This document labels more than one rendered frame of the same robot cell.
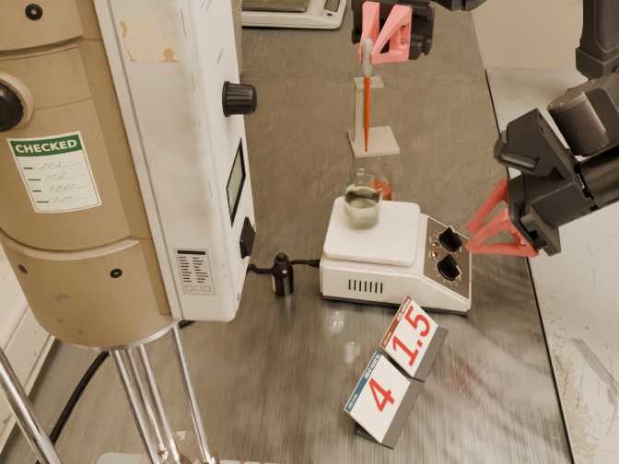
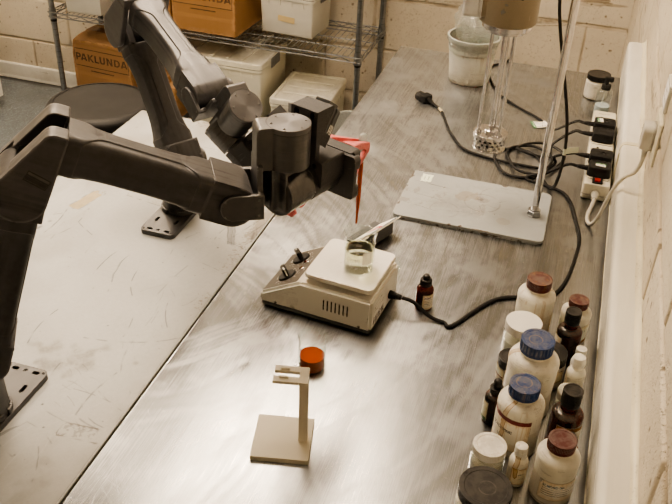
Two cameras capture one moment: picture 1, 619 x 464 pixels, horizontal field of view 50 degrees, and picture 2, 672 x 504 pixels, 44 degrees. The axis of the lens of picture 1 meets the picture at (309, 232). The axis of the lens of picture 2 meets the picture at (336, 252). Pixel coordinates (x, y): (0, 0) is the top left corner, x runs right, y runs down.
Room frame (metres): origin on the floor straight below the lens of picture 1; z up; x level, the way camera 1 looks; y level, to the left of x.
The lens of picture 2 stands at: (1.79, 0.08, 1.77)
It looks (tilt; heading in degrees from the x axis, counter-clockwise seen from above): 34 degrees down; 190
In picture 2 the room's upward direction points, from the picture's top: 3 degrees clockwise
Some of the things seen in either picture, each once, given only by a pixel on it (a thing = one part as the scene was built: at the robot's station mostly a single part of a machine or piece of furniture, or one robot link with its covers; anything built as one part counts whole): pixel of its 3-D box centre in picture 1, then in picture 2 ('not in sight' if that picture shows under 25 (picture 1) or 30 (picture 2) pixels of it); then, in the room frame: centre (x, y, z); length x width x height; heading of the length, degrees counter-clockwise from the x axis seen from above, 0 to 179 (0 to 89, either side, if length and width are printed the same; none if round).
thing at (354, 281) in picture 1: (391, 254); (335, 282); (0.66, -0.11, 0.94); 0.22 x 0.13 x 0.08; 78
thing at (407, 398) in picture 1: (384, 398); (373, 227); (0.45, -0.08, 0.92); 0.09 x 0.06 x 0.04; 151
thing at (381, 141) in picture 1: (373, 112); (283, 407); (1.00, -0.12, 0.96); 0.08 x 0.08 x 0.13; 6
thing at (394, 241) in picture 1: (373, 229); (351, 265); (0.67, -0.09, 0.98); 0.12 x 0.12 x 0.01; 78
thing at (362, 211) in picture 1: (364, 201); (357, 249); (0.68, -0.07, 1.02); 0.06 x 0.05 x 0.08; 69
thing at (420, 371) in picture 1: (414, 337); not in sight; (0.53, -0.13, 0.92); 0.09 x 0.06 x 0.04; 151
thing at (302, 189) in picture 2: not in sight; (287, 184); (0.86, -0.15, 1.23); 0.07 x 0.06 x 0.07; 155
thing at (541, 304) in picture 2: not in sight; (534, 305); (0.67, 0.22, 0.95); 0.06 x 0.06 x 0.11
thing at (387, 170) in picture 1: (379, 185); (312, 351); (0.83, -0.11, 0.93); 0.04 x 0.04 x 0.06
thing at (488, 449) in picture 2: not in sight; (487, 458); (0.99, 0.16, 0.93); 0.05 x 0.05 x 0.05
